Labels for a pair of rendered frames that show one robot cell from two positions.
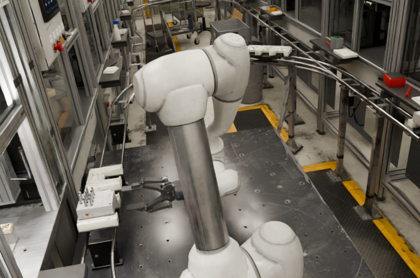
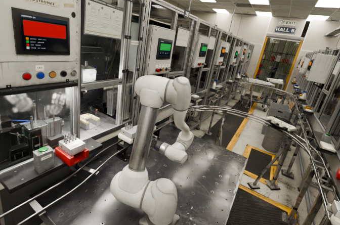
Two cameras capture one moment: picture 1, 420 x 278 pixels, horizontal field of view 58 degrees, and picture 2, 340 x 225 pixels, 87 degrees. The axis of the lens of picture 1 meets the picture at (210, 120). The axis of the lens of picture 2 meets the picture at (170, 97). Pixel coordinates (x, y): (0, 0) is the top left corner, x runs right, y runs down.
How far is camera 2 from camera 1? 0.61 m
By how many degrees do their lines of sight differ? 34
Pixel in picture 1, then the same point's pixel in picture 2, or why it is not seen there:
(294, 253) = (164, 200)
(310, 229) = (207, 212)
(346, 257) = not seen: outside the picture
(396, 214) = not seen: outside the picture
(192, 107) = (149, 99)
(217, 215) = (140, 153)
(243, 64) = (181, 92)
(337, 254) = not seen: outside the picture
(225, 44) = (176, 80)
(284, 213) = (204, 194)
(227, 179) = (177, 153)
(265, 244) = (155, 185)
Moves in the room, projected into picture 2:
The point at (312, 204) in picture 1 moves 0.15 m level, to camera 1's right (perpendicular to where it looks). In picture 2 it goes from (223, 203) to (244, 217)
